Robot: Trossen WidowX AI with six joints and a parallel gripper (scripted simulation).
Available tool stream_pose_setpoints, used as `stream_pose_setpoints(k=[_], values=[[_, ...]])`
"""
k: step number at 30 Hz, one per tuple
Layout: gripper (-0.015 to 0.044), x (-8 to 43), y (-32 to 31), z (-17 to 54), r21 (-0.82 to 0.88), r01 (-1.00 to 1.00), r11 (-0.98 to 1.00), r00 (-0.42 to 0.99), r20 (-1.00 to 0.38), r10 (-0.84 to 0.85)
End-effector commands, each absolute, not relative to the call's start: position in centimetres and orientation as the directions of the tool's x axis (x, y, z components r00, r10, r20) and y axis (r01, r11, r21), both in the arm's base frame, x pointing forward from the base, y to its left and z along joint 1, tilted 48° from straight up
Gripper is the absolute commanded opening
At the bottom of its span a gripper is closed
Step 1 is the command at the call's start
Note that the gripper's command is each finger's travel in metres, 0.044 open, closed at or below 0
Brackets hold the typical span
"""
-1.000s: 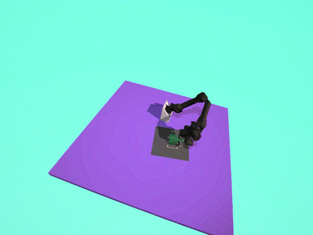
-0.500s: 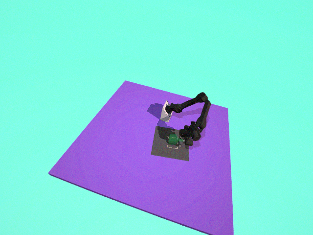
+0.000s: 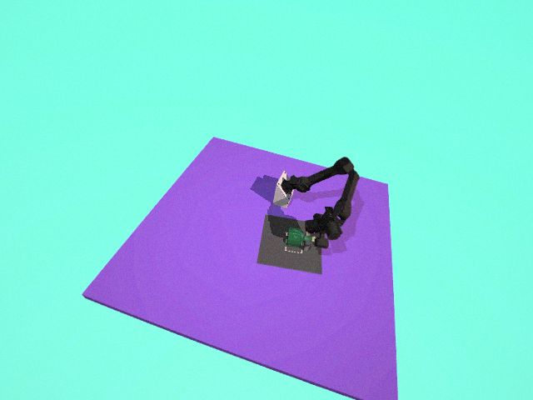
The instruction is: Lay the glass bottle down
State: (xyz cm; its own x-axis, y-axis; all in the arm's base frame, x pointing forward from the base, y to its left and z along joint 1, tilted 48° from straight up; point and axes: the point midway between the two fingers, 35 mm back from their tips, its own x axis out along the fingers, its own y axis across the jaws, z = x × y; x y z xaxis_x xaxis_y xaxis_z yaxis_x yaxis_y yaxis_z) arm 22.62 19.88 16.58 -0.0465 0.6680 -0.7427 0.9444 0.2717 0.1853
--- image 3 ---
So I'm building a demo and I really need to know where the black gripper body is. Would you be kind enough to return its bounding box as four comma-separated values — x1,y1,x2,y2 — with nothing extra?
313,213,329,249

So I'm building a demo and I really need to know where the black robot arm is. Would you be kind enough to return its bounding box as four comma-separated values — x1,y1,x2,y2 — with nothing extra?
281,157,360,240

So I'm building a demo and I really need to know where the green glass bottle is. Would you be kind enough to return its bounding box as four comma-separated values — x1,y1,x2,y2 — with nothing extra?
286,227,316,248

